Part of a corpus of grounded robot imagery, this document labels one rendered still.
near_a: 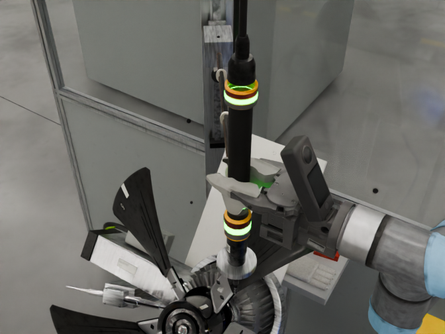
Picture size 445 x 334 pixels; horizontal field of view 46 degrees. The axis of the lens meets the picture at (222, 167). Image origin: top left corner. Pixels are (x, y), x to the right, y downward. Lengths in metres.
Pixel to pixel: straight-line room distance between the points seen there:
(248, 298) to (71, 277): 1.72
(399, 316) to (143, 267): 0.73
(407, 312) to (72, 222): 2.50
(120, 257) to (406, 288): 0.83
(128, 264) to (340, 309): 1.00
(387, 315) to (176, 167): 1.38
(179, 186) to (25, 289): 1.10
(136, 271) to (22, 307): 1.50
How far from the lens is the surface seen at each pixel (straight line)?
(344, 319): 2.14
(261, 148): 1.32
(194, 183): 2.03
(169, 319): 1.13
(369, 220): 0.71
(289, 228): 0.74
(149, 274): 1.33
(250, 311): 1.22
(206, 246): 1.38
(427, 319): 1.40
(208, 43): 1.30
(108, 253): 1.39
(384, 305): 0.78
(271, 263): 1.03
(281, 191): 0.74
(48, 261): 2.93
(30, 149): 3.68
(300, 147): 0.68
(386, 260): 0.71
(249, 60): 0.65
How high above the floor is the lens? 2.17
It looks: 41 degrees down
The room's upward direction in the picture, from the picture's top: straight up
